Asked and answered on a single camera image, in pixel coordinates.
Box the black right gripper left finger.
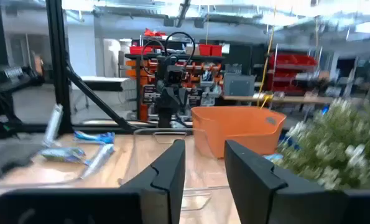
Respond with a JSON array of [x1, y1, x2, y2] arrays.
[[0, 139, 186, 224]]

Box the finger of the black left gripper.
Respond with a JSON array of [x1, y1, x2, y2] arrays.
[[172, 86, 189, 110], [154, 88, 170, 110]]

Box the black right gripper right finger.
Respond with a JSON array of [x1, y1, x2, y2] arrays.
[[224, 139, 370, 224]]

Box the silver blue granola bar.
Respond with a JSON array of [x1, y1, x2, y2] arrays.
[[39, 147, 86, 164], [80, 143, 115, 180], [264, 152, 285, 162]]

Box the bright blue granola bar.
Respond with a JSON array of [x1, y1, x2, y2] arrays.
[[73, 130, 116, 146]]

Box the clear plastic bin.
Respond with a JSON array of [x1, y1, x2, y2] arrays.
[[118, 127, 232, 214]]

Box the grey metal cabinet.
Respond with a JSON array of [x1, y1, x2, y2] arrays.
[[223, 73, 256, 97]]

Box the white table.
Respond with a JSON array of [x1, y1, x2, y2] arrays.
[[71, 76, 132, 93]]

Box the orange plastic bin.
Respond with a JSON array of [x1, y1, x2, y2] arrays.
[[190, 105, 287, 159]]

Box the potted plant white flowers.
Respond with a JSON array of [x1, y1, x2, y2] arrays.
[[276, 93, 370, 191]]

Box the wooden workbench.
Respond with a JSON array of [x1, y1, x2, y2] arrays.
[[221, 95, 335, 105]]

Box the black bulky equipment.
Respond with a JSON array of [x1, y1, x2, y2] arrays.
[[0, 63, 46, 140]]

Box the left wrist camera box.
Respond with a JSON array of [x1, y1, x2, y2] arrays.
[[167, 69, 185, 85]]

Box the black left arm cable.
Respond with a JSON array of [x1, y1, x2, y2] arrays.
[[140, 30, 197, 75]]

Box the yellow hanging cable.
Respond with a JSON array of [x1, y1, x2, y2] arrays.
[[256, 26, 276, 108]]

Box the black metal rig frame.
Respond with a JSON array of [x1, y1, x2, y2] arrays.
[[44, 0, 193, 135]]

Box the silver strip on frame post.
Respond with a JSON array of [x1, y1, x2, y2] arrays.
[[42, 103, 64, 147]]

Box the red bin wall rack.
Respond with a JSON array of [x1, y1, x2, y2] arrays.
[[267, 52, 318, 96]]

